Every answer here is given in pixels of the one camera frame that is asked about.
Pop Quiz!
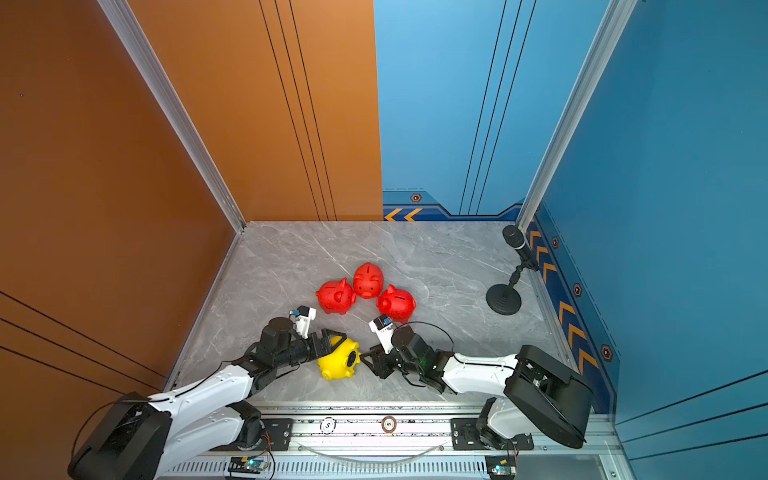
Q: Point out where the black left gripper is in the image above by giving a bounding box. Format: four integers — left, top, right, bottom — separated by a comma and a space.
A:
275, 329, 347, 371

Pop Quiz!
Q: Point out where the yellow piggy bank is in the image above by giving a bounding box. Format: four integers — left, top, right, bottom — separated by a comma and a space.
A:
317, 335, 361, 381

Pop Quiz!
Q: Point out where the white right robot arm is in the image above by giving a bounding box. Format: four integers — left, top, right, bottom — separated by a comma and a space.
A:
360, 325, 594, 449

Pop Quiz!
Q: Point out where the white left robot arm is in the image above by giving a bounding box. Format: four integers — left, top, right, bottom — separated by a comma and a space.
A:
68, 312, 359, 479

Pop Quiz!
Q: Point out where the red piggy bank right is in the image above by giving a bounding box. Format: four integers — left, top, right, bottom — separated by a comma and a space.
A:
376, 285, 417, 323

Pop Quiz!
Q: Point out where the red piggy bank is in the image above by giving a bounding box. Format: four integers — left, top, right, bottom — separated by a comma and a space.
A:
353, 262, 385, 300
315, 278, 357, 315
376, 285, 417, 323

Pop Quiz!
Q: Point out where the red piggy bank left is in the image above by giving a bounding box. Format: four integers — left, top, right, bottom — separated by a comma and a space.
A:
315, 278, 357, 315

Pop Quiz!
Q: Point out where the red piggy bank middle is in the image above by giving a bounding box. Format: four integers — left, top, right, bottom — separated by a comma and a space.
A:
353, 262, 385, 300

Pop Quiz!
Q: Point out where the green circuit board left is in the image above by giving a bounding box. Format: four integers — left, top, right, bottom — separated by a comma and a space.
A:
227, 456, 271, 476

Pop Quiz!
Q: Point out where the green circuit board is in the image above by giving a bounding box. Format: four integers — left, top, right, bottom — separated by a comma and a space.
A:
227, 456, 271, 476
484, 456, 517, 480

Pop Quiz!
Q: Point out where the green circuit board right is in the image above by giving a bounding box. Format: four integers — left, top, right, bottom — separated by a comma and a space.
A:
484, 456, 517, 480

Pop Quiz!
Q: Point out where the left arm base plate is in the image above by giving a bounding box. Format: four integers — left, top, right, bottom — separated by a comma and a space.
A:
213, 418, 294, 452

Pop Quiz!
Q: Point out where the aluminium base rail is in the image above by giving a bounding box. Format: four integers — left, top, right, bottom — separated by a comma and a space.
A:
160, 401, 634, 479

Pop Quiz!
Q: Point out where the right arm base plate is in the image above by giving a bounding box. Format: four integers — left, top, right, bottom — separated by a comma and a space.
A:
450, 418, 534, 451

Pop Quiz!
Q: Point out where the aluminium corner post left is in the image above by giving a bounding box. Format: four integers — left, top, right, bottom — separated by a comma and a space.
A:
97, 0, 247, 233

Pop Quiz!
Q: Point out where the aluminium corner post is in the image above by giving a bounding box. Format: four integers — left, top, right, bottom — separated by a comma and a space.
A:
516, 0, 638, 232
97, 0, 247, 233

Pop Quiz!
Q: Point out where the aluminium corner post right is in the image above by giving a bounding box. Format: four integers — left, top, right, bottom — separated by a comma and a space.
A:
516, 0, 638, 232

